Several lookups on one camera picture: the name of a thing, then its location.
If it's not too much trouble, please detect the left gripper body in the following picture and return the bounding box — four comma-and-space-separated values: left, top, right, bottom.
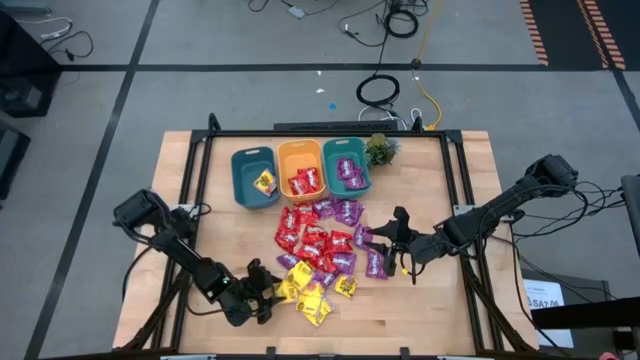
212, 257, 274, 327

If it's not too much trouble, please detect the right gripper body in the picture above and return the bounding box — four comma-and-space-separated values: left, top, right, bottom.
383, 205, 445, 277

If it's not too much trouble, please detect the red Skittles candy packet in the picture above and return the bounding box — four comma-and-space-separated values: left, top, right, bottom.
327, 229, 354, 254
302, 223, 330, 247
288, 174, 310, 197
295, 243, 325, 262
298, 166, 322, 193
293, 202, 320, 225
273, 228, 300, 254
314, 253, 339, 274
278, 206, 301, 235

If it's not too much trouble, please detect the green teal plastic basket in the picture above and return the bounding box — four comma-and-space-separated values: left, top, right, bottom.
322, 136, 373, 200

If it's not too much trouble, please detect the orange plastic basket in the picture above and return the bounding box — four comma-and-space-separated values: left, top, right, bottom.
276, 138, 327, 203

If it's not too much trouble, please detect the dark teal plastic basket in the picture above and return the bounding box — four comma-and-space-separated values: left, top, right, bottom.
230, 146, 281, 210

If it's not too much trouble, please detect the small artificial potted plant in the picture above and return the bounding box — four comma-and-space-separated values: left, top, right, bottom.
363, 132, 401, 168

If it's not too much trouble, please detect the black power strip bar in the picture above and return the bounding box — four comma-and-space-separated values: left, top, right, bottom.
273, 121, 417, 133

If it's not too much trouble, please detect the white paper label sheet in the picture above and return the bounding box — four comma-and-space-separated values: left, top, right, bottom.
522, 278, 575, 349

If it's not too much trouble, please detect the black metal beam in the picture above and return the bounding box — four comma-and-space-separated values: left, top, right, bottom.
529, 295, 640, 330

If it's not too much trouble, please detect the hazard-striped floor mat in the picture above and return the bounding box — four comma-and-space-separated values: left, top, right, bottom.
518, 0, 640, 71

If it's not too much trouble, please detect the dark equipment case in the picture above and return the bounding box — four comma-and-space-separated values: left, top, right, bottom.
0, 119, 31, 201

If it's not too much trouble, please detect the black cabinet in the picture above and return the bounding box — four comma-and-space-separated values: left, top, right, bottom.
0, 10, 62, 119

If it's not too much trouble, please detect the white cable bundle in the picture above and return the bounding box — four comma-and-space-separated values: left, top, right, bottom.
357, 104, 425, 130

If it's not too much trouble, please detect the yellow floor cable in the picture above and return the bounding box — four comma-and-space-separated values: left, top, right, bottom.
409, 0, 444, 132

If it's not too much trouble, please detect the black coiled floor cable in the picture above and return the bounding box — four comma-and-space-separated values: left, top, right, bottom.
382, 7, 420, 40
355, 73, 401, 108

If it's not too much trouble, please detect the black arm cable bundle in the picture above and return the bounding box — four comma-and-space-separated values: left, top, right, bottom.
492, 179, 626, 360

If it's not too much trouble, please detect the black loose floor cable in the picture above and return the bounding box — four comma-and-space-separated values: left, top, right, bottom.
337, 0, 389, 49

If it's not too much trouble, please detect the thin black floor cable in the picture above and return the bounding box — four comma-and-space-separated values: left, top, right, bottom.
38, 30, 95, 62

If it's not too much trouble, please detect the white floor cable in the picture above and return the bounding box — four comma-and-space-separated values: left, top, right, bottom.
14, 16, 74, 41

